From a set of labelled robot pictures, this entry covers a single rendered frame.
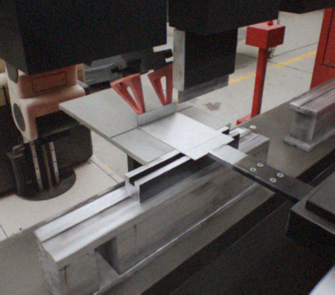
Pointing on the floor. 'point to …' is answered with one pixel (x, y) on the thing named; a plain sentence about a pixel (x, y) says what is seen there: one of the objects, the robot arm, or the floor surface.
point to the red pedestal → (267, 31)
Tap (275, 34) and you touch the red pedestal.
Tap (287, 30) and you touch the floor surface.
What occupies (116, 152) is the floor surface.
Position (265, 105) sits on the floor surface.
